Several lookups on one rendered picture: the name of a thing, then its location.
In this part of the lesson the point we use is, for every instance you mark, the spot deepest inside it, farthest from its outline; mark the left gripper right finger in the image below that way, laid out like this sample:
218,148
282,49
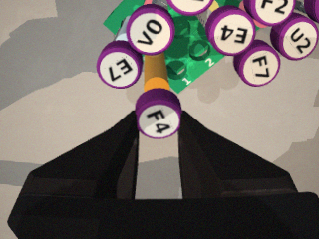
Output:
225,168

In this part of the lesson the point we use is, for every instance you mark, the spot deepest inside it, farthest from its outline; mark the amber tube with purple cap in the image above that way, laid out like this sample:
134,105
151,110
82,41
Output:
158,109

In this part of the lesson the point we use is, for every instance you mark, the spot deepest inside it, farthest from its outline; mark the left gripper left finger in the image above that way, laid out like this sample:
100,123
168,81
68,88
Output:
93,167

